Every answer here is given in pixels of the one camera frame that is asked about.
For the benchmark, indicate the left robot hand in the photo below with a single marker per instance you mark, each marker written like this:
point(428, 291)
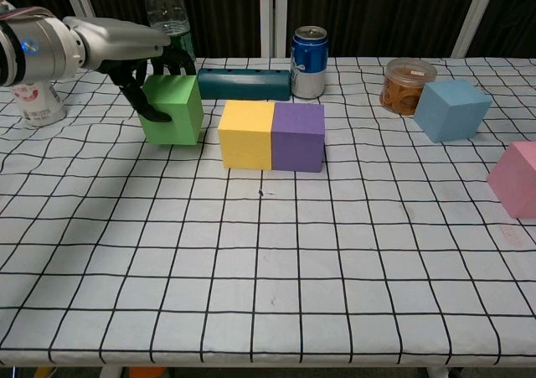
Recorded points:
point(117, 42)

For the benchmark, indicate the green foam cube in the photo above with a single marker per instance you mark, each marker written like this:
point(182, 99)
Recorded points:
point(176, 118)

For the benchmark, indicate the yellow foam cube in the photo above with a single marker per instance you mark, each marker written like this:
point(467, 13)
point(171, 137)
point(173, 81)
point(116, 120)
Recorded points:
point(245, 143)

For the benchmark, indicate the purple foam cube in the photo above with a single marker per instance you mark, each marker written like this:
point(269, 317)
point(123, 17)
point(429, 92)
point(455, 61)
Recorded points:
point(298, 145)

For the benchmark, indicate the light blue foam cube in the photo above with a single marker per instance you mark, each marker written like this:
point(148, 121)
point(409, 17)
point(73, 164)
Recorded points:
point(454, 114)

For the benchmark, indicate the pink foam cube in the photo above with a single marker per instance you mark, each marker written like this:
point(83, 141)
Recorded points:
point(517, 181)

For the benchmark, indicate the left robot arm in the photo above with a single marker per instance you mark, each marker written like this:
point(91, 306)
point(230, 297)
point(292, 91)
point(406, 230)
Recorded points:
point(37, 51)

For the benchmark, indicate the clear water bottle green label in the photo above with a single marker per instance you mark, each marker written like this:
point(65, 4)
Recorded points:
point(165, 5)

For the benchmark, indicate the dark teal plastic case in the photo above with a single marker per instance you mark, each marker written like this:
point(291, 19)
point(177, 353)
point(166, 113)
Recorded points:
point(245, 85)

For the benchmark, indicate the blue soda can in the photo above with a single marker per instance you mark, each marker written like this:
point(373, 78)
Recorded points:
point(309, 63)

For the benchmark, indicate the white black-grid tablecloth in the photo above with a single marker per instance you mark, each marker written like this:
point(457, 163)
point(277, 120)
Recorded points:
point(268, 269)

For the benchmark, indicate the clear jar of rubber bands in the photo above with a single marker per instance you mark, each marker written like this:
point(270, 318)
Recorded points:
point(402, 84)

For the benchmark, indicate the white table leg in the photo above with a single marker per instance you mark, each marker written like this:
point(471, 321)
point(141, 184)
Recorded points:
point(437, 373)
point(112, 373)

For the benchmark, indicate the orange object under table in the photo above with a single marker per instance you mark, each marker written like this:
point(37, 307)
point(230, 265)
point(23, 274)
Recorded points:
point(146, 373)

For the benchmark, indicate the upright white frame post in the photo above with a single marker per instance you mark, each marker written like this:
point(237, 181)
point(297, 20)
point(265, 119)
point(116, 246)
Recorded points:
point(281, 13)
point(266, 13)

